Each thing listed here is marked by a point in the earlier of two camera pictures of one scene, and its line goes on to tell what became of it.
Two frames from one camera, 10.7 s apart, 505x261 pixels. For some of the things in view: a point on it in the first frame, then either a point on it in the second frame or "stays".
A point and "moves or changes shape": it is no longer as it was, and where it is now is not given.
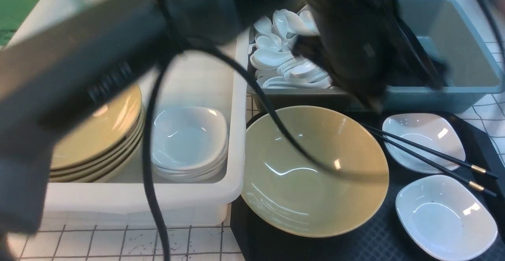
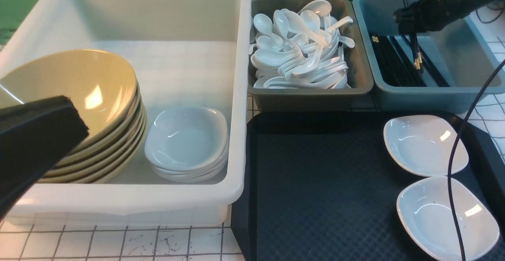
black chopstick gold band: [466, 183] moves or changes shape
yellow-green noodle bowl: [287, 192] moves or changes shape
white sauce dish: [447, 220] stays
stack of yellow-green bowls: [95, 153] stays
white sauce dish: [434, 131] stays
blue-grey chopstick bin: [441, 24] stays
